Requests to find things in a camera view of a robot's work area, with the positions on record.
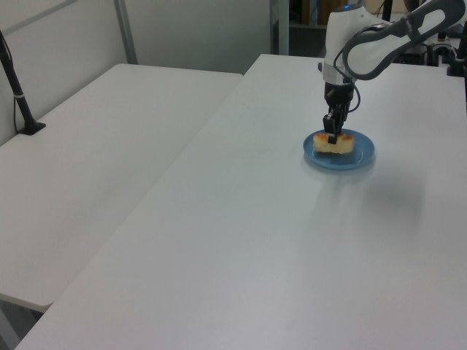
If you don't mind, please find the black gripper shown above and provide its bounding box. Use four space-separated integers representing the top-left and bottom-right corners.
322 82 355 144

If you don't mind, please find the toasted bread piece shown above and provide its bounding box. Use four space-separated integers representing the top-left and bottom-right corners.
312 132 355 155

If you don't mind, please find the blue round plate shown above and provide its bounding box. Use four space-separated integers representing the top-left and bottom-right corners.
302 128 376 171

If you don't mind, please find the wooden box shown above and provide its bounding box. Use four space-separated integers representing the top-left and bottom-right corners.
301 0 332 27

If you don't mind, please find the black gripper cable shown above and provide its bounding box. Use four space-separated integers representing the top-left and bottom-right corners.
347 81 362 114

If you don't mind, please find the white metal shelf frame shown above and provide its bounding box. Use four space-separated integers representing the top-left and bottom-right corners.
269 0 291 56

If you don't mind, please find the black table clamp mount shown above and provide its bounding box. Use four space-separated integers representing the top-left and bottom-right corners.
446 31 467 78

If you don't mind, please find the grey metal partition post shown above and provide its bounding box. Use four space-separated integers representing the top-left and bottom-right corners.
113 0 139 66

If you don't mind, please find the black camera stand pole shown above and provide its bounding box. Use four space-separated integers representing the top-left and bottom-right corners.
0 30 47 137

